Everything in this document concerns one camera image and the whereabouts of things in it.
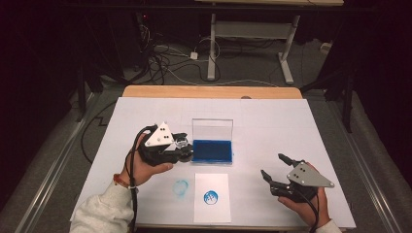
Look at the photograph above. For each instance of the white power strip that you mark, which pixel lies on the white power strip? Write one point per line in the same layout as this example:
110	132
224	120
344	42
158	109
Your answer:
326	48

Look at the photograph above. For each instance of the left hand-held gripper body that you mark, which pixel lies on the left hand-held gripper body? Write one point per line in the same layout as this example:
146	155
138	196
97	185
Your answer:
158	145

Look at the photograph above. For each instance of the metal floor rail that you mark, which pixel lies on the metal floor rail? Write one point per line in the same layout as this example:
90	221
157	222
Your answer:
366	174
51	168

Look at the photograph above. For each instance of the large white table cover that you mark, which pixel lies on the large white table cover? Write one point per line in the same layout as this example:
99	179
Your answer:
259	136

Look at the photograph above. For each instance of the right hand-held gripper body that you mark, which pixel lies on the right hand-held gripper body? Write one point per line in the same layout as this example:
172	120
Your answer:
306	183

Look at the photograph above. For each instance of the person's left hand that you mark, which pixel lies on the person's left hand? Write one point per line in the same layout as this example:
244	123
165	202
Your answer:
142	171

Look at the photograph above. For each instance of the white power adapter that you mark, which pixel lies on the white power adapter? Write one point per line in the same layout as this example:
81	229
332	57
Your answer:
194	55

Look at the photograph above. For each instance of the white-framed desk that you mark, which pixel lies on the white-framed desk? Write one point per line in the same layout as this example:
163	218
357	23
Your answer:
212	48

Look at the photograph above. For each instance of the white paper sheet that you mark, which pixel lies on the white paper sheet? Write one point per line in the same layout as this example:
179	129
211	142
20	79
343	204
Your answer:
212	210

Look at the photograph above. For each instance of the person's right hand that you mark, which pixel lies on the person's right hand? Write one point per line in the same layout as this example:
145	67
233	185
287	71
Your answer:
306	210

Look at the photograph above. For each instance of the black stand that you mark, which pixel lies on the black stand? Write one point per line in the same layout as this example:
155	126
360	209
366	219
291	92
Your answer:
347	103

